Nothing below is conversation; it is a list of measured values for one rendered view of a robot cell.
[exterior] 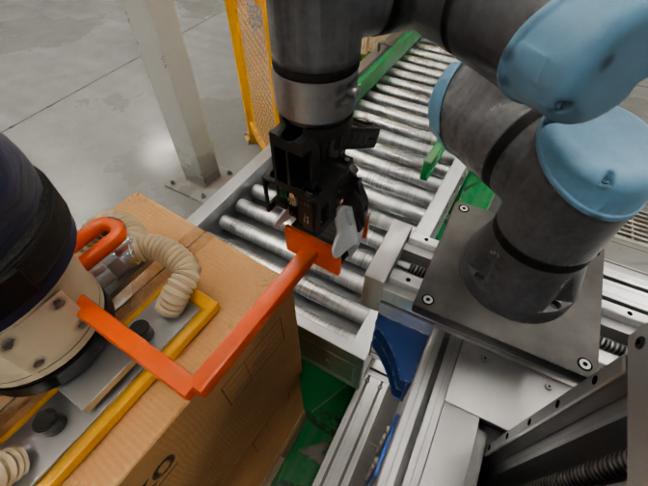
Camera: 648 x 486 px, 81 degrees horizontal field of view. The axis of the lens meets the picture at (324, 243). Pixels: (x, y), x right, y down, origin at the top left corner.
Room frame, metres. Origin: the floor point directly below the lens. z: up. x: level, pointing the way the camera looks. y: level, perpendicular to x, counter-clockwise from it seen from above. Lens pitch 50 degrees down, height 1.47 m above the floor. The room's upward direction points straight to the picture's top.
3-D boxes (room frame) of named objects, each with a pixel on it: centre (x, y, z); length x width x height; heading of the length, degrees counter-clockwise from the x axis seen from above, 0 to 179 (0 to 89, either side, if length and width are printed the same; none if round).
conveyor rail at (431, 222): (1.39, -0.66, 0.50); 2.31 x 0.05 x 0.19; 150
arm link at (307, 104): (0.32, 0.00, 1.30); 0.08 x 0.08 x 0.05
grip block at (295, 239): (0.35, -0.01, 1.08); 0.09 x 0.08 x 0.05; 58
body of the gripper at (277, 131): (0.32, 0.01, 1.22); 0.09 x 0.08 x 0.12; 148
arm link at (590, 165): (0.31, -0.26, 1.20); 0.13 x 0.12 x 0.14; 24
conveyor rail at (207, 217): (1.71, -0.10, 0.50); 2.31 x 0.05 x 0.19; 150
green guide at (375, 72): (1.99, -0.33, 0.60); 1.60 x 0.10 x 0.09; 150
